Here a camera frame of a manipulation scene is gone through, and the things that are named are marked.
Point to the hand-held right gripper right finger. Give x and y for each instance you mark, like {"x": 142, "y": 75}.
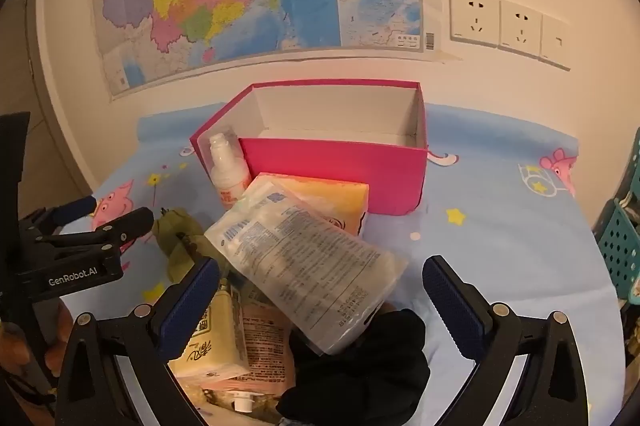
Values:
{"x": 450, "y": 301}

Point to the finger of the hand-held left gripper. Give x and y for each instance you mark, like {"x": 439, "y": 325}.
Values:
{"x": 75, "y": 207}
{"x": 130, "y": 223}

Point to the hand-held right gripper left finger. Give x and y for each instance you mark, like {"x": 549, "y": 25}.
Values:
{"x": 200, "y": 296}

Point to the green frog plush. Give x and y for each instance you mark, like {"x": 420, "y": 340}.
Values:
{"x": 175, "y": 246}

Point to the clear plastic pouch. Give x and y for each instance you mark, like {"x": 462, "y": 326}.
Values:
{"x": 300, "y": 266}

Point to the black cloth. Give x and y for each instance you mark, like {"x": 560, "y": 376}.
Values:
{"x": 360, "y": 381}

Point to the pink cardboard box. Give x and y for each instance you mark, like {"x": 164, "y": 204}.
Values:
{"x": 325, "y": 166}

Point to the person's left forearm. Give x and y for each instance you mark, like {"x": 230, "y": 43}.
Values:
{"x": 12, "y": 351}

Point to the person's left hand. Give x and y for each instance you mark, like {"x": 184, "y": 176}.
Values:
{"x": 62, "y": 326}

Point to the yellow tissue pack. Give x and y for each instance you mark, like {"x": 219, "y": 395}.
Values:
{"x": 215, "y": 346}

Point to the pink pouch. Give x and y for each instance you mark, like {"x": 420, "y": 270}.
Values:
{"x": 265, "y": 346}

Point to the blue cartoon printed blanket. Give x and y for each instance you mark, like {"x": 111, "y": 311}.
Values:
{"x": 500, "y": 231}

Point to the white plastic bottle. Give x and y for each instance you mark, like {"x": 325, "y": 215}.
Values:
{"x": 227, "y": 176}

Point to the orange tissue pack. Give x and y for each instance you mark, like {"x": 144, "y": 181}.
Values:
{"x": 325, "y": 198}

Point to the teal plastic basket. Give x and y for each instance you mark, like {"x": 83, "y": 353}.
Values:
{"x": 620, "y": 246}
{"x": 631, "y": 171}

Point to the white wall switch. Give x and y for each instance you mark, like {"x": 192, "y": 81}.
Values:
{"x": 556, "y": 42}

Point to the white wall socket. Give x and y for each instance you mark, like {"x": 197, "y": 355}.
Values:
{"x": 521, "y": 28}
{"x": 474, "y": 18}

